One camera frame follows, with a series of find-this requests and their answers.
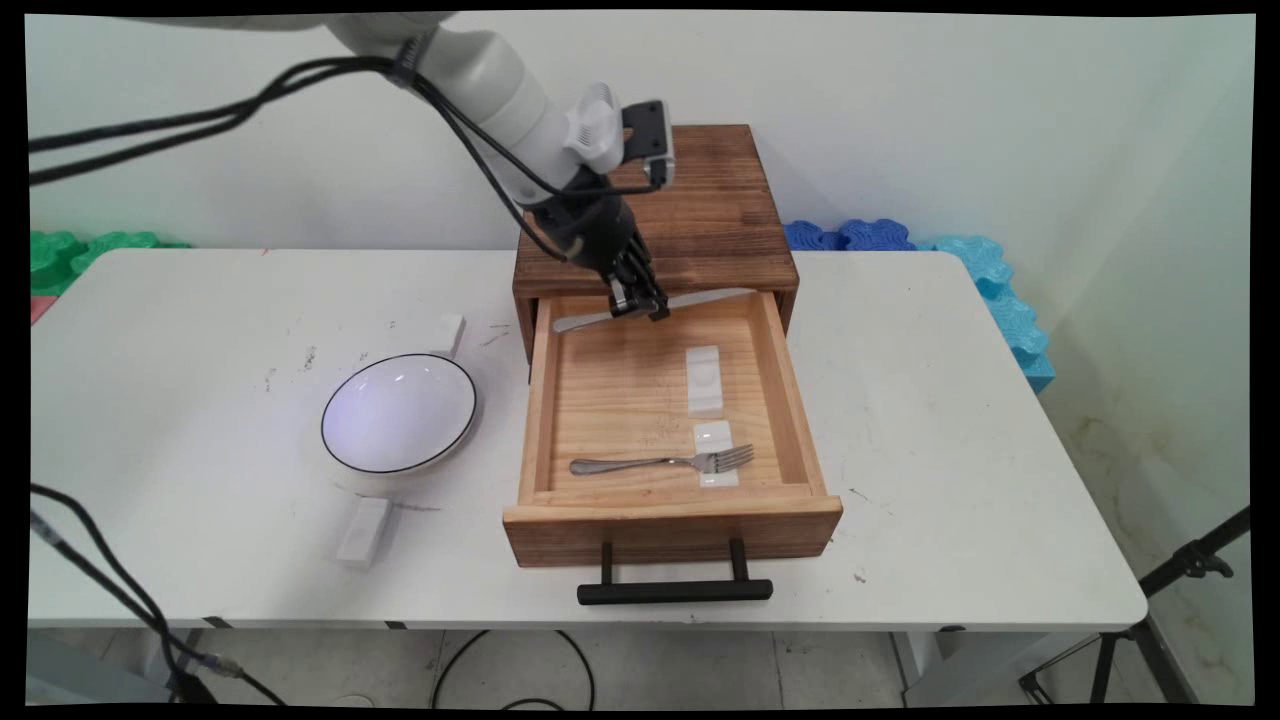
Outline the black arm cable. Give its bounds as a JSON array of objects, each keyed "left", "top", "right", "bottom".
[
  {"left": 28, "top": 58, "right": 591, "bottom": 263},
  {"left": 28, "top": 55, "right": 671, "bottom": 196}
]

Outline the light wooden drawer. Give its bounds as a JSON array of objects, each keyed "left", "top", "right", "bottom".
[{"left": 502, "top": 290, "right": 844, "bottom": 569}]

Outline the white bowl with black rim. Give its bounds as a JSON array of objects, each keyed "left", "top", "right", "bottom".
[{"left": 320, "top": 353, "right": 479, "bottom": 475}]

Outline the silver table knife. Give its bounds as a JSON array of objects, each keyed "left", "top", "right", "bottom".
[{"left": 552, "top": 288, "right": 758, "bottom": 334}]

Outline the cyan foam mat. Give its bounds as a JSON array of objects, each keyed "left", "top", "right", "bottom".
[{"left": 915, "top": 235, "right": 1057, "bottom": 394}]

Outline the black cable with plug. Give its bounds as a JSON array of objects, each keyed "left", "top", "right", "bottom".
[{"left": 28, "top": 483, "right": 216, "bottom": 706}]

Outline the black cable with grey connector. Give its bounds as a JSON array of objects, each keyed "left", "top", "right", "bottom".
[{"left": 28, "top": 510, "right": 291, "bottom": 706}]

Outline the white table leg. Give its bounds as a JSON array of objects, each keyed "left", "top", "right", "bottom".
[
  {"left": 890, "top": 630, "right": 1011, "bottom": 706},
  {"left": 140, "top": 628, "right": 201, "bottom": 693}
]

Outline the blue foam mat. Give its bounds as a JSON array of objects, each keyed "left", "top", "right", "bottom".
[
  {"left": 783, "top": 220, "right": 843, "bottom": 252},
  {"left": 838, "top": 219, "right": 917, "bottom": 252}
]

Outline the dark wooden drawer cabinet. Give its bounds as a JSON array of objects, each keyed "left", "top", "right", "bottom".
[{"left": 512, "top": 124, "right": 800, "bottom": 386}]

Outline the black cable strap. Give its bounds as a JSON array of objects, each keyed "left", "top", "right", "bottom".
[{"left": 392, "top": 38, "right": 431, "bottom": 89}]

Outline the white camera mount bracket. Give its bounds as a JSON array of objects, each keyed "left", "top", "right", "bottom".
[{"left": 562, "top": 83, "right": 626, "bottom": 173}]

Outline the green foam mat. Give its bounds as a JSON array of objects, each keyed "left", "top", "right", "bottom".
[
  {"left": 30, "top": 231, "right": 89, "bottom": 297},
  {"left": 70, "top": 231, "right": 191, "bottom": 273}
]

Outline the silver fork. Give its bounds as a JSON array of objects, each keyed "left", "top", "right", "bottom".
[{"left": 570, "top": 445, "right": 756, "bottom": 477}]

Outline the black tripod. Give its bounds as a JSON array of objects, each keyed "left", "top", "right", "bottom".
[{"left": 1018, "top": 505, "right": 1253, "bottom": 706}]

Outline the black drawer handle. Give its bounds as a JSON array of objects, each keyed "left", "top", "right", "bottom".
[{"left": 577, "top": 538, "right": 774, "bottom": 606}]

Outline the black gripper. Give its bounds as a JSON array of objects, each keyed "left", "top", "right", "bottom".
[{"left": 528, "top": 185, "right": 669, "bottom": 321}]

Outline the black floor cable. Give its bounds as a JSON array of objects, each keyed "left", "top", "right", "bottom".
[{"left": 432, "top": 630, "right": 597, "bottom": 711}]

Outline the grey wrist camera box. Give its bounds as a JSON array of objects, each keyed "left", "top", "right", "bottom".
[{"left": 622, "top": 100, "right": 676, "bottom": 186}]

